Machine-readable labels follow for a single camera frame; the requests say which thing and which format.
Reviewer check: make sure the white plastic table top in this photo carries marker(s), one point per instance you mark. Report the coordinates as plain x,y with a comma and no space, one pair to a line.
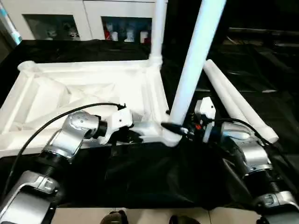
60,93

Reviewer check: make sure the white plastic table leg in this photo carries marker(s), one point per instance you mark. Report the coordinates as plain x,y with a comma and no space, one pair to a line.
222,91
243,102
198,46
158,30

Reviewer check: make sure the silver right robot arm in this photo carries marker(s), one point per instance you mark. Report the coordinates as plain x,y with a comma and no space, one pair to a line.
252,158

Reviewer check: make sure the black table mat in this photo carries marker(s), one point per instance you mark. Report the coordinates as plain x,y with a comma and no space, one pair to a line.
154,177

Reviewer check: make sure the black left robot foot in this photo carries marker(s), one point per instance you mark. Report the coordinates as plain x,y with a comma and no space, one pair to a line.
114,218

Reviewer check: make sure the black robot foot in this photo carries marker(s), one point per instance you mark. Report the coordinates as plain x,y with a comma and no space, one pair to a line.
184,220
114,218

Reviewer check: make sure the black right robot foot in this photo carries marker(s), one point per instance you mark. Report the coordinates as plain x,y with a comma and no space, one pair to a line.
184,220

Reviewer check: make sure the white glass door cabinet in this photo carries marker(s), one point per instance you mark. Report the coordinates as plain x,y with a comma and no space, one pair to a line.
79,16

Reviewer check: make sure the light blue background object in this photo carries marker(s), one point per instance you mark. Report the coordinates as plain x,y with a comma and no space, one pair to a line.
9,25

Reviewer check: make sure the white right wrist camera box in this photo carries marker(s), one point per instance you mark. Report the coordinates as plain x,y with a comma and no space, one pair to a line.
205,112

